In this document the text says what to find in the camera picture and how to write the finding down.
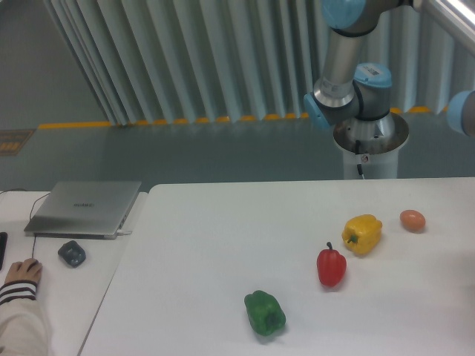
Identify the person's hand on mouse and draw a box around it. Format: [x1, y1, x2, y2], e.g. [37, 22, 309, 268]
[4, 258, 43, 287]

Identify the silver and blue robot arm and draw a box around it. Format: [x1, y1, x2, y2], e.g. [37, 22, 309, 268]
[304, 1, 474, 128]

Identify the cream sleeve forearm striped cuff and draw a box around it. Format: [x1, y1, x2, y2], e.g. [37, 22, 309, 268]
[1, 280, 48, 355]

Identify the black phone at edge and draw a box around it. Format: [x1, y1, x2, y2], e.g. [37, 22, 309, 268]
[0, 231, 8, 270]

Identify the dark grey small tray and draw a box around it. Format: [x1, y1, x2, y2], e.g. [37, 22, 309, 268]
[58, 240, 86, 268]

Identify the silver closed laptop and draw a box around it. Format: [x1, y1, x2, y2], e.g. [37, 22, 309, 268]
[24, 181, 141, 240]

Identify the grey folding partition screen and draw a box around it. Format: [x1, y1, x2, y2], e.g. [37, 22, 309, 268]
[46, 1, 474, 126]

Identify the green bell pepper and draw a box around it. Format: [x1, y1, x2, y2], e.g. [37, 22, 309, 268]
[244, 290, 286, 337]

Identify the red bell pepper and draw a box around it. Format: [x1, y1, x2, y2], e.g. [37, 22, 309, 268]
[316, 242, 347, 288]

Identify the yellow bell pepper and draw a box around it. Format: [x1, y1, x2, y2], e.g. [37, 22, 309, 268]
[341, 214, 383, 256]

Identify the brown egg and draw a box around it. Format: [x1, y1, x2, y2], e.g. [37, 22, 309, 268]
[399, 210, 426, 232]

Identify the thin dark mouse cable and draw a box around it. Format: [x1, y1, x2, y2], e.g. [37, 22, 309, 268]
[0, 189, 52, 260]

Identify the black pedestal cable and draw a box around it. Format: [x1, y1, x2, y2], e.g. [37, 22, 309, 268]
[354, 139, 367, 181]

